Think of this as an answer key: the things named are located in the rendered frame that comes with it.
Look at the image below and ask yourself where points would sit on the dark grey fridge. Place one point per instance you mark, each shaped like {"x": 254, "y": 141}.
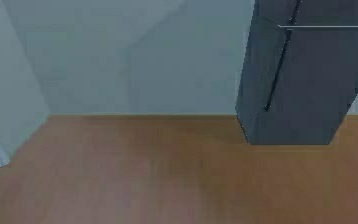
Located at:
{"x": 307, "y": 83}

